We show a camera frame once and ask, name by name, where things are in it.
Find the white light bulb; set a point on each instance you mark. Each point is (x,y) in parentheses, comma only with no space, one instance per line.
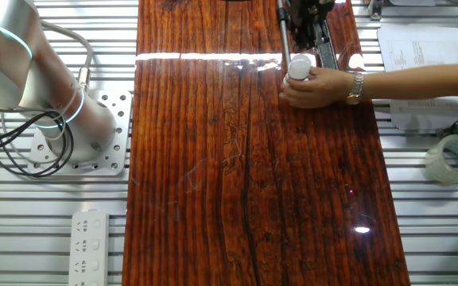
(300,66)

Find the person's bare forearm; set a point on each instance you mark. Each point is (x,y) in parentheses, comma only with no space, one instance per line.
(412,81)

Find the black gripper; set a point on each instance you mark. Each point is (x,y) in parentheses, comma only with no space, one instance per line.
(308,14)

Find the white power strip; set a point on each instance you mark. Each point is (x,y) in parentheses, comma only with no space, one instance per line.
(90,250)

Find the printed paper sheets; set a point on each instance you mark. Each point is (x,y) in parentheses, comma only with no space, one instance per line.
(424,49)

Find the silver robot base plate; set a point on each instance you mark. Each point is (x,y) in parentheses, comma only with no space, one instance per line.
(119,131)

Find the black C-clamp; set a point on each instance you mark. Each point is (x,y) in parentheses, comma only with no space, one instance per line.
(328,55)

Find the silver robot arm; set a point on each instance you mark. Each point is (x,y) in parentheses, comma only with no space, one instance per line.
(14,79)

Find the brown wooden board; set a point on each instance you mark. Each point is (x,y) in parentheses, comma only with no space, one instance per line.
(197,178)

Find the person's left hand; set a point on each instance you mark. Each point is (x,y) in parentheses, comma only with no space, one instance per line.
(324,87)

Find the silver wristwatch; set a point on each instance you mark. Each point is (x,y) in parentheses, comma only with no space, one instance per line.
(357,87)

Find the clear tape roll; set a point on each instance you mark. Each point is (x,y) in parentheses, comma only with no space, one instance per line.
(437,167)

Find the silver corner bracket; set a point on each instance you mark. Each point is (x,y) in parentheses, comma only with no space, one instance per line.
(375,10)

